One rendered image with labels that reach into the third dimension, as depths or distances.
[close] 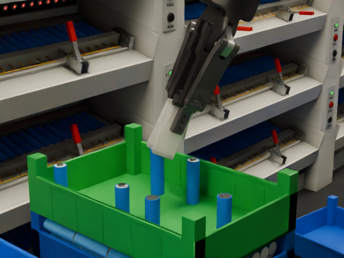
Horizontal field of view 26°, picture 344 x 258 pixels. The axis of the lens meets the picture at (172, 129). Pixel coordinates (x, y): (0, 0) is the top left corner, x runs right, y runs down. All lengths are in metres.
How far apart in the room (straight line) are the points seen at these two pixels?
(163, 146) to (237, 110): 0.81
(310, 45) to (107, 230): 1.23
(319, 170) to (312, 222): 0.28
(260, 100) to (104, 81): 0.58
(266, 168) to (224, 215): 1.03
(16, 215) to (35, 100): 0.20
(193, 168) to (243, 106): 0.78
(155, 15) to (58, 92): 0.27
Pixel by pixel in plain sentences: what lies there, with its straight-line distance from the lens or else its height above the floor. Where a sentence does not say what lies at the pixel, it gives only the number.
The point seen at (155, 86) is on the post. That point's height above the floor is 0.45.
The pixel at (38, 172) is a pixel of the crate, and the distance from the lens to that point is 1.01.
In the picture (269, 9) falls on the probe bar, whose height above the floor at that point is 0.54.
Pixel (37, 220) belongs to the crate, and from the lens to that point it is 1.04.
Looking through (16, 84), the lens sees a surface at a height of 0.51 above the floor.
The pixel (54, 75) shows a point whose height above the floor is 0.51.
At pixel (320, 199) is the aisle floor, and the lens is 2.11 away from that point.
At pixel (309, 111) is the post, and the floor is 0.23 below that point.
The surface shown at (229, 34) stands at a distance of 0.91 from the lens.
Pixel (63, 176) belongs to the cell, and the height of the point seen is 0.45.
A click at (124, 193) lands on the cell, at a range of 0.93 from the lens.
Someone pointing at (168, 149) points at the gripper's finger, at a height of 0.50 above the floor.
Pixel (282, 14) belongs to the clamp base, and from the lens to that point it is 1.86.
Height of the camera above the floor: 0.82
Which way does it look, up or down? 18 degrees down
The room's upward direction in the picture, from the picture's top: straight up
